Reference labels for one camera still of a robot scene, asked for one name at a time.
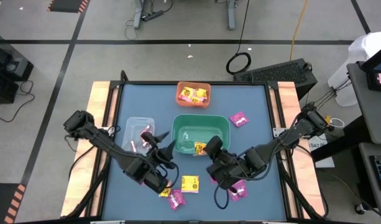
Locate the black computer tower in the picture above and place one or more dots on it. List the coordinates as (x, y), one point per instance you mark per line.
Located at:
(280, 74)

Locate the black equipment box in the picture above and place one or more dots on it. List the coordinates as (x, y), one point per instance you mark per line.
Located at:
(7, 62)

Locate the grey side table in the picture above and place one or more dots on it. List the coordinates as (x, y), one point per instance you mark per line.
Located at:
(369, 193)

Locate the white plastic bag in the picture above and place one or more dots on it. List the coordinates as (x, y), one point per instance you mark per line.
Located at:
(358, 49)

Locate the black diagonal brace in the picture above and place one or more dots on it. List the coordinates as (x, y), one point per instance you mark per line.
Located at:
(303, 190)
(84, 190)

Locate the wooden side board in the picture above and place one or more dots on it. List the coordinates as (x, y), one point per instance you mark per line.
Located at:
(98, 93)
(286, 93)

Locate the grey desk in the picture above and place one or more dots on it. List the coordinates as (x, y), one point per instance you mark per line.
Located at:
(373, 115)

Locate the green plastic bin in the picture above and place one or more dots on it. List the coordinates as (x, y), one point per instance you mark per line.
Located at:
(190, 130)

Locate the orange plastic bin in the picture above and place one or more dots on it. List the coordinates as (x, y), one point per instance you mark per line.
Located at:
(182, 104)

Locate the grey desk leg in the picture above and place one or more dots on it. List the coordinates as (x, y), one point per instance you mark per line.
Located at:
(138, 18)
(230, 18)

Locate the black monitor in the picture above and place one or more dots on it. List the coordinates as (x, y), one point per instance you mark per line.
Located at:
(376, 81)

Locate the black table frame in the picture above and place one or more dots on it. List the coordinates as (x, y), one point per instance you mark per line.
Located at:
(146, 83)

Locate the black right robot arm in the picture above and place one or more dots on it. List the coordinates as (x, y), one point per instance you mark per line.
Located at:
(283, 141)

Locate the black caster wheel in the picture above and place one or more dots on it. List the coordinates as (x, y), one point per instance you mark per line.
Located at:
(359, 209)

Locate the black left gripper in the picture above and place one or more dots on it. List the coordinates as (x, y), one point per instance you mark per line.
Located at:
(156, 168)

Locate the yellow plug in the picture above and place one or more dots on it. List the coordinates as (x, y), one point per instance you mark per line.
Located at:
(327, 119)

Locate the black orange-striped floor mat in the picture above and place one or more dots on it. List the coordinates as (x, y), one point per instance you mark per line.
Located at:
(3, 202)
(67, 5)

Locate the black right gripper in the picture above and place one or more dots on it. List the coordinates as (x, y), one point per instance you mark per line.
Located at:
(227, 168)

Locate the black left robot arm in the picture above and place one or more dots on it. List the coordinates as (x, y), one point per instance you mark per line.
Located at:
(115, 152)

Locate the white paper sign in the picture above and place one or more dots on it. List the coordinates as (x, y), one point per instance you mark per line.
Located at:
(324, 160)

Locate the black power strip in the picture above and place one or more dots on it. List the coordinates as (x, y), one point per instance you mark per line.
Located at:
(153, 15)

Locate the clear plastic bin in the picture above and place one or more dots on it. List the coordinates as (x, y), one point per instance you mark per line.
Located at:
(132, 127)

